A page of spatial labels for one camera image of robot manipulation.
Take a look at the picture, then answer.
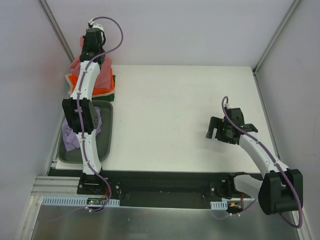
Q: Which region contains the pink t shirt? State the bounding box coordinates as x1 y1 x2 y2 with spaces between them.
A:
69 34 113 92

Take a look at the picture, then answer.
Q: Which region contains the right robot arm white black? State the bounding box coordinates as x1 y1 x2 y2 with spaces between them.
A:
205 107 303 215

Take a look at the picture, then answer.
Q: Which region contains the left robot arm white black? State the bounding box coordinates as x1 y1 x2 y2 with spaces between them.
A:
62 27 109 195

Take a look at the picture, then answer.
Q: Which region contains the grey plastic bin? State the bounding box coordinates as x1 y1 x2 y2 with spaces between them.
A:
57 100 113 164

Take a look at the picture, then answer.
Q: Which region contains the dark green folded t shirt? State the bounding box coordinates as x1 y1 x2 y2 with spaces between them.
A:
70 74 117 103

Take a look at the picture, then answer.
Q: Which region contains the lilac crumpled t shirt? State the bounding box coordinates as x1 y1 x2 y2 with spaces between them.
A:
61 106 102 152

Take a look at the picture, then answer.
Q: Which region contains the orange folded t shirt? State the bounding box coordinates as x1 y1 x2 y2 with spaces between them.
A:
68 73 116 97

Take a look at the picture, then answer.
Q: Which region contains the beige folded t shirt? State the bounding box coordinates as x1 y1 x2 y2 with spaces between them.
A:
64 73 116 100

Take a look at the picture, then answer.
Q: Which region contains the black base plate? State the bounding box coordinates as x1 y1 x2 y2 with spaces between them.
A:
76 171 251 208

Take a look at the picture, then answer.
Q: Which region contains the right white cable duct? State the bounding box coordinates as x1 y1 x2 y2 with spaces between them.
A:
210 200 228 211

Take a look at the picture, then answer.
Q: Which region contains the white cable duct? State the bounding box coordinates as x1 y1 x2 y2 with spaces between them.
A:
42 196 120 208
210 200 228 211

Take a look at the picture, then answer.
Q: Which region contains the right aluminium frame post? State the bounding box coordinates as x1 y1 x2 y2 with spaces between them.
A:
252 0 303 76

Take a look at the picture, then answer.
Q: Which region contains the aluminium frame post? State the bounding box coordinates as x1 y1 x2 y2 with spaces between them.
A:
252 0 303 76
37 0 75 63

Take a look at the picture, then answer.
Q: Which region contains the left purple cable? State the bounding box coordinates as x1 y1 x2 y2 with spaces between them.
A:
76 16 125 213

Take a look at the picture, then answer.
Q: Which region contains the left white cable duct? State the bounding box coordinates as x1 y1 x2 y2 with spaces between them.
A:
42 196 120 208

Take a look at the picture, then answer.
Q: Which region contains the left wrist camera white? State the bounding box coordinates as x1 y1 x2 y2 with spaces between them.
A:
88 19 104 31

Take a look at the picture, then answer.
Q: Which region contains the aluminium rail front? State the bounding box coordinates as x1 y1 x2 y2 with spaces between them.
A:
31 176 80 196

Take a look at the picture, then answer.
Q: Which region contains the left aluminium frame post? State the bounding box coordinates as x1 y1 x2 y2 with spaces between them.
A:
37 0 75 63

